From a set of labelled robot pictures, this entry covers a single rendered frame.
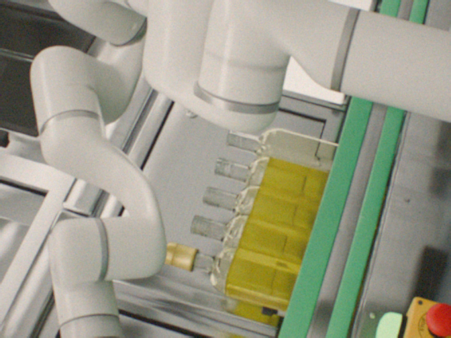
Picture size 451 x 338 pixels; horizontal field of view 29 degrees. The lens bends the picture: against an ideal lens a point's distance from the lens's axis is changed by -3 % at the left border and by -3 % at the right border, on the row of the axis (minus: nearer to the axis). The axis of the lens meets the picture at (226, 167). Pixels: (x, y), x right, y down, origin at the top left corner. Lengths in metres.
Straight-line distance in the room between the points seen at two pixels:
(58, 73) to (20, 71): 0.64
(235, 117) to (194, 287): 0.50
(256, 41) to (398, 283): 0.37
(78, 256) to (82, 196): 0.51
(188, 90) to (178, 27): 0.08
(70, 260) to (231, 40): 0.30
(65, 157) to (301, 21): 0.35
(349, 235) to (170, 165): 0.47
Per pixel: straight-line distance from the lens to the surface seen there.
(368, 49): 0.92
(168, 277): 1.41
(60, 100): 1.11
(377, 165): 1.23
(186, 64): 1.03
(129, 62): 1.21
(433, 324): 0.98
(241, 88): 0.95
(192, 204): 1.48
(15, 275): 1.46
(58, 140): 1.09
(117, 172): 1.09
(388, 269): 1.12
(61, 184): 1.55
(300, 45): 0.92
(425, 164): 1.23
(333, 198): 1.19
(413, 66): 0.92
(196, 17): 1.01
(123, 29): 1.19
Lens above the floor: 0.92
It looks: 9 degrees up
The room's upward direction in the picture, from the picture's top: 75 degrees counter-clockwise
